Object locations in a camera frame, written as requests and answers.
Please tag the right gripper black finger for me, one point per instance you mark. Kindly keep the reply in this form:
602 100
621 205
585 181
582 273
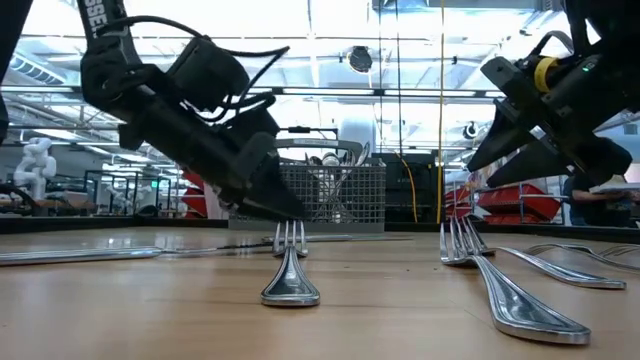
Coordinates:
500 140
535 165

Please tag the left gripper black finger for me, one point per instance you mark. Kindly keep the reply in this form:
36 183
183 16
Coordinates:
277 195
252 162

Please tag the silver spoon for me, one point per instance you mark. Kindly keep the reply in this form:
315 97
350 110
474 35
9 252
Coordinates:
363 152
314 160
331 159

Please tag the silver fork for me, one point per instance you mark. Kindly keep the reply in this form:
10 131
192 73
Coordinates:
620 249
620 264
290 287
525 315
575 276

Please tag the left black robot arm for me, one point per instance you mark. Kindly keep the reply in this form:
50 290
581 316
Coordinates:
105 75

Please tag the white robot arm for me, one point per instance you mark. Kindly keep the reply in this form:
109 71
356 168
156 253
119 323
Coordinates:
37 165

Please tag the grey plastic silverware basket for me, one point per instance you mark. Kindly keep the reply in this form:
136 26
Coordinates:
360 200

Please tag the metal rack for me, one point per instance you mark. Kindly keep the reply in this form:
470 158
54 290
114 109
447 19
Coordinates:
550 197

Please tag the red bin shelf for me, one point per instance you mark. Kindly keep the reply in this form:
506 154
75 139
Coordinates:
525 200

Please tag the red storage bins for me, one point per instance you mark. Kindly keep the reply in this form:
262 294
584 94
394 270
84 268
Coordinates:
195 200

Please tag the person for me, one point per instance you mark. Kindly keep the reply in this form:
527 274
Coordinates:
580 210

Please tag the white flat board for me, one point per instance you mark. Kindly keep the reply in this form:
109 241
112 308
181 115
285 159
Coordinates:
617 188

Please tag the black power box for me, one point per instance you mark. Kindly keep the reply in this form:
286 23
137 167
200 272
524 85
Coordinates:
425 190

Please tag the long ceiling light strip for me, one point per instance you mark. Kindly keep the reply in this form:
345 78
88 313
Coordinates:
325 91

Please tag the white column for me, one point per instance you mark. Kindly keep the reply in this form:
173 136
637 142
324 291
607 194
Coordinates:
357 130

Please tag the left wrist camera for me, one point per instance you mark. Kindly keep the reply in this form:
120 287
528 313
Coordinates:
207 75

